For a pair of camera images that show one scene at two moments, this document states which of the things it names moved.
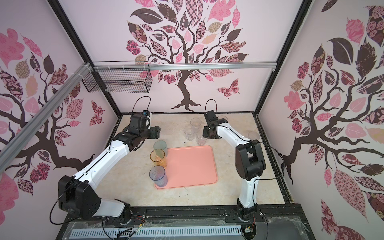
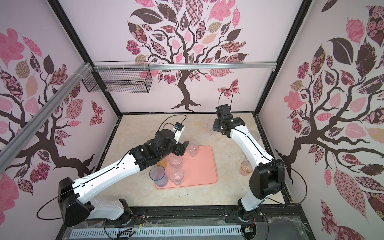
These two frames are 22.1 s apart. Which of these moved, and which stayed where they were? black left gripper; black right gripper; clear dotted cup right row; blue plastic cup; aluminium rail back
Moved: black right gripper; black left gripper
Stayed: clear dotted cup right row; blue plastic cup; aluminium rail back
